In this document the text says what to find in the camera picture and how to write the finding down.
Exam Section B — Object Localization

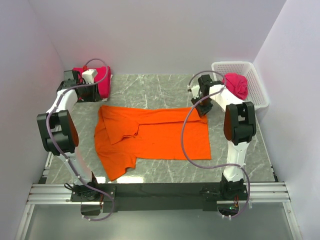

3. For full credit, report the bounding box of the orange t shirt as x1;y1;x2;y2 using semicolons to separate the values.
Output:
94;105;212;181

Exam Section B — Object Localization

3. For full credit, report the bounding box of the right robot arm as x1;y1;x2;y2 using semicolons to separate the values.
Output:
188;74;257;199

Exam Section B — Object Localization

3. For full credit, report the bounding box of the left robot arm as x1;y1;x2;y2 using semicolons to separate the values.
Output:
36;69;100;201

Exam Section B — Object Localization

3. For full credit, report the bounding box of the folded crimson t shirt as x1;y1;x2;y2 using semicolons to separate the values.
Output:
73;65;112;84

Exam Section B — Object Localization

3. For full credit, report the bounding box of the crumpled crimson t shirt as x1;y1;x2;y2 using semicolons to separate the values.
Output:
224;72;249;100

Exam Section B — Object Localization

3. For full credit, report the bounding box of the white plastic basket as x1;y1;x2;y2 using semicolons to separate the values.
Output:
211;61;269;110

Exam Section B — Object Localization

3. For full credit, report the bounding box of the black base beam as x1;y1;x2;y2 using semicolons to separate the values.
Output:
70;182;248;213

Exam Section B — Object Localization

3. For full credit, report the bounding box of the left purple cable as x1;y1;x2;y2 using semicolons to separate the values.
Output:
46;58;116;222

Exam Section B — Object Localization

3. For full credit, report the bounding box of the purple cable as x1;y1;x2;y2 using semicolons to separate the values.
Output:
46;58;116;222
181;70;251;220

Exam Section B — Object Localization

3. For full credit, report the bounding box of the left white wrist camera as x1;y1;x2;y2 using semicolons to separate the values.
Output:
81;69;98;84

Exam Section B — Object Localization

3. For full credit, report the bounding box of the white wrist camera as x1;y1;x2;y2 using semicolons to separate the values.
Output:
81;69;98;84
187;85;200;98

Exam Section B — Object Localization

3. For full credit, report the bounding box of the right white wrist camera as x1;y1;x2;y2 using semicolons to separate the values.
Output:
187;85;200;98

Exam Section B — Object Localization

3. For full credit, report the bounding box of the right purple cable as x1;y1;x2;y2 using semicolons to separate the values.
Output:
181;70;251;220

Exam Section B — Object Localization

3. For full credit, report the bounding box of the aluminium rail frame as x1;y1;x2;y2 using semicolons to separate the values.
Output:
16;159;302;240

